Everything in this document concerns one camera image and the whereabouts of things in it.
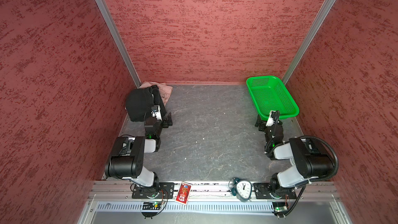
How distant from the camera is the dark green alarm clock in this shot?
2.33 feet

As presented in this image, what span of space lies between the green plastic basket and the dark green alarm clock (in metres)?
0.45

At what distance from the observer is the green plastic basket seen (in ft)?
3.37
